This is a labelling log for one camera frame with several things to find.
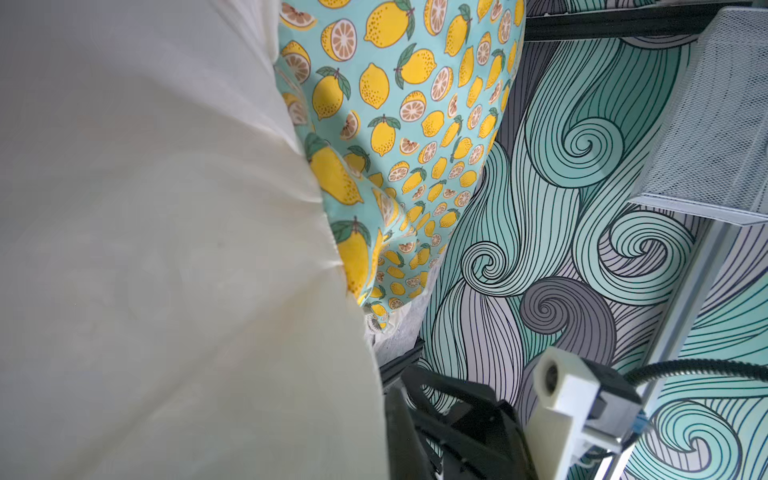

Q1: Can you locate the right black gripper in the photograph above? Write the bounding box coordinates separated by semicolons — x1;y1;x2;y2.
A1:
384;366;538;479

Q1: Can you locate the cream animal print pillow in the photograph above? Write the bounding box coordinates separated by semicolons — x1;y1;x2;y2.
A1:
1;1;390;479

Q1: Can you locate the lemon print teal pillow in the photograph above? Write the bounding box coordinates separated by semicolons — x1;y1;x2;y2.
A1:
275;0;526;330

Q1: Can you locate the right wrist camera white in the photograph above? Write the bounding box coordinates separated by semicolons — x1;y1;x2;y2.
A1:
524;347;649;479

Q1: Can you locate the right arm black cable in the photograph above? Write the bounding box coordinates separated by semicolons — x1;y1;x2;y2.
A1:
623;358;768;388

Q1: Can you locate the aluminium rail right wall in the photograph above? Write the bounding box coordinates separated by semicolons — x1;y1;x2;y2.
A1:
592;222;767;479

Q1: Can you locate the clear acrylic wall holder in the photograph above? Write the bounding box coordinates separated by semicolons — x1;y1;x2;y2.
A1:
630;7;767;226

